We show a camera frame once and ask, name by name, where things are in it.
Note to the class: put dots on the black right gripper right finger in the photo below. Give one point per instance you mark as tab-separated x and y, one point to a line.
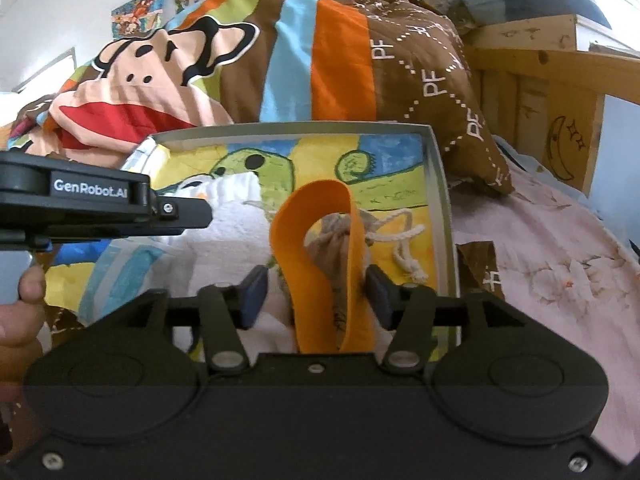
409	312

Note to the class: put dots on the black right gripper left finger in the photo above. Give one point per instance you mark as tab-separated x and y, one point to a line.
225	309

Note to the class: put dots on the beige drawstring pouch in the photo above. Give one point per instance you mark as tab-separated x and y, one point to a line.
329	251

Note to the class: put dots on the blue white tissue packet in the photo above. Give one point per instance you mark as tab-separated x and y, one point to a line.
125	269

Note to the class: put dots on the person's left hand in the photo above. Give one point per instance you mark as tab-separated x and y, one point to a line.
21	323

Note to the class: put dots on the colourful painted cardboard box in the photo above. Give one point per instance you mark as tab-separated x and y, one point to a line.
385	169

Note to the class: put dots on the pink floral bed sheet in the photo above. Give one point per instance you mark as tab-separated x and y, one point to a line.
560	265

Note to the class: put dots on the orange fox painting lower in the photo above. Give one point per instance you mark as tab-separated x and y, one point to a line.
136	18

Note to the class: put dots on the monkey face striped quilt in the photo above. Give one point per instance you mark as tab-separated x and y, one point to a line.
224	62

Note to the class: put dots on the wooden bed frame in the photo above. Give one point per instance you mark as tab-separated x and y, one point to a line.
542	84

